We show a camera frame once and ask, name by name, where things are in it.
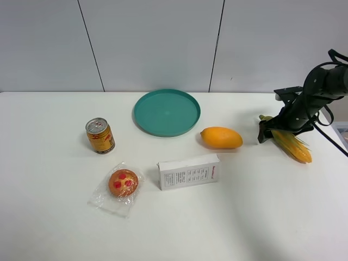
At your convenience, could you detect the yellow mango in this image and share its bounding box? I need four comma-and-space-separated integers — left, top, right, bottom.
200, 127, 243, 149

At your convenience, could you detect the clear storage bin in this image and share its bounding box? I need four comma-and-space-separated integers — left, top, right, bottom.
332, 121, 348, 150

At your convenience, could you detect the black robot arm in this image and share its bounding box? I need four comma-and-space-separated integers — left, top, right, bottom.
258, 62, 347, 143

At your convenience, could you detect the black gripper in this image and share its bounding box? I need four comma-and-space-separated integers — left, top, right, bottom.
257, 95, 317, 144

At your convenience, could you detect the gold drink can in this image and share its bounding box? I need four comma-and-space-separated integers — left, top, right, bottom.
85, 117, 115, 154

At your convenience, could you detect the white cardboard box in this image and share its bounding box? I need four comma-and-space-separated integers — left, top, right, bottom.
158, 154, 220, 190

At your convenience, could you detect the corn cob with green husk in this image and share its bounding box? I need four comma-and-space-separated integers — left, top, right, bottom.
259, 115, 313, 163

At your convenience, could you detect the clear plastic wrapper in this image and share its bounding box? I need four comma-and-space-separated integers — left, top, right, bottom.
88, 162, 145, 218

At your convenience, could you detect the muffin with red dots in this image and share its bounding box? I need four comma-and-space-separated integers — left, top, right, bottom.
108, 169, 139, 197

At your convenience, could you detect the teal round plate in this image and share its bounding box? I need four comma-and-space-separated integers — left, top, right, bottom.
133, 89, 201, 138

